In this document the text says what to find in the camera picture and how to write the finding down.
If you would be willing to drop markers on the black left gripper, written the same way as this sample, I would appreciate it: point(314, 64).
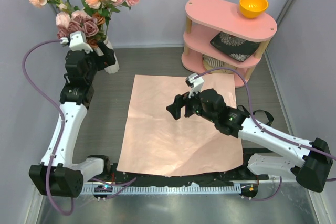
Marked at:
point(107, 58)

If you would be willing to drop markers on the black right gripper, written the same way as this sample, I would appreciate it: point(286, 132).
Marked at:
point(180, 100)

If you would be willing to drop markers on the brown rose flower stem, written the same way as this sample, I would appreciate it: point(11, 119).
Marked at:
point(96, 33)

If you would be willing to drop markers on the pink wrapping paper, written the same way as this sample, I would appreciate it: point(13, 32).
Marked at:
point(155, 143)

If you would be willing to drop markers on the mauve flower stem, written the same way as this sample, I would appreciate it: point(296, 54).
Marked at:
point(79, 24)

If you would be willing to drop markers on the light pink peony stem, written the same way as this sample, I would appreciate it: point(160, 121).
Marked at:
point(63, 19)

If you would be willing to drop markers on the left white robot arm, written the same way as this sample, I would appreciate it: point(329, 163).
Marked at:
point(56, 175)

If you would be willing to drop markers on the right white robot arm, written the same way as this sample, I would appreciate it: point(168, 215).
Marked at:
point(308, 162)

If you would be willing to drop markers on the white ribbed ceramic vase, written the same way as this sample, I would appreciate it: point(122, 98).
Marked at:
point(110, 57)

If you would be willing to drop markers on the striped ceramic bowl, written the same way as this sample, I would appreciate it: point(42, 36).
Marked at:
point(211, 63)

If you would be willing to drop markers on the pink three-tier shelf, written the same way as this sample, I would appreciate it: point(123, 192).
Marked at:
point(206, 18)

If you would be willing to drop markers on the black floral square plate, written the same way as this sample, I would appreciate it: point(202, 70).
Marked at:
point(237, 48)

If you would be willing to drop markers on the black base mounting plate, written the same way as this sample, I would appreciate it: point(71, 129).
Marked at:
point(214, 179)

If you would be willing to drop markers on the orange plastic bowl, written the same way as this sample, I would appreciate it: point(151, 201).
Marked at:
point(252, 8)

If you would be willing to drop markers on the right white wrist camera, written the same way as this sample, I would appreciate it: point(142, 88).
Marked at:
point(195, 82)

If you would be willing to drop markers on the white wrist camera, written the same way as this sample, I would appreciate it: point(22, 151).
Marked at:
point(195, 82)
point(77, 42)

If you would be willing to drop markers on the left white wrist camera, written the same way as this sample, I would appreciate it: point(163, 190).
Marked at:
point(77, 42)

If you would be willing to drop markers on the white perforated cable duct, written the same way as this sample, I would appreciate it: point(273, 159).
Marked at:
point(100, 189)

